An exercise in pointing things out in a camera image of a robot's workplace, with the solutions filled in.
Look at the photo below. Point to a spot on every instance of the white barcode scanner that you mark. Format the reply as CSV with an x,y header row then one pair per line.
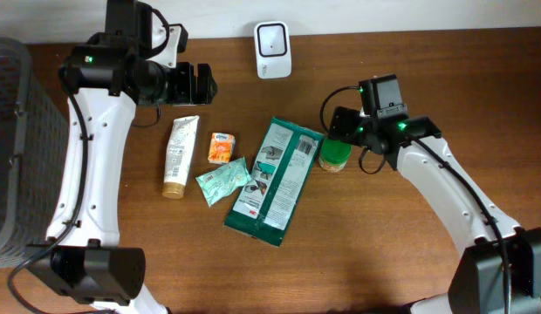
x,y
273,50

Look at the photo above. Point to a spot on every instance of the green wipes pack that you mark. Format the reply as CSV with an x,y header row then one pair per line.
x,y
265,206

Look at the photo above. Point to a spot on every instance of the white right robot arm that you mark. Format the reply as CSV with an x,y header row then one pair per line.
x,y
500,261

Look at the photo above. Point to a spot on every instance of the orange Kleenex tissue pack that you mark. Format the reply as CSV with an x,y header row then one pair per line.
x,y
221,148

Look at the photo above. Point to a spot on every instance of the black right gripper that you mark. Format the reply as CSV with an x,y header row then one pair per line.
x,y
340,124

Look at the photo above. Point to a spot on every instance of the green lid jar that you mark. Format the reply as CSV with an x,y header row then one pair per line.
x,y
334,155

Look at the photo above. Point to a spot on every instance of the mint green tissue pack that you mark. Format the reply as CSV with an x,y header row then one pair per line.
x,y
223,181

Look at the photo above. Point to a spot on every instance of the white cream tube gold cap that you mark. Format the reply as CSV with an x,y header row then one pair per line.
x,y
179,154

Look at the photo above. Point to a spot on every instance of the grey plastic mesh basket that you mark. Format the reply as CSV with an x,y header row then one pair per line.
x,y
33,143

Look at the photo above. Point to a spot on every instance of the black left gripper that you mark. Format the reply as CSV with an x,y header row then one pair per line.
x,y
188,93

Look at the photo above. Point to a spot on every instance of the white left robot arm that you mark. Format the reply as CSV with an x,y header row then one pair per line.
x,y
127,65

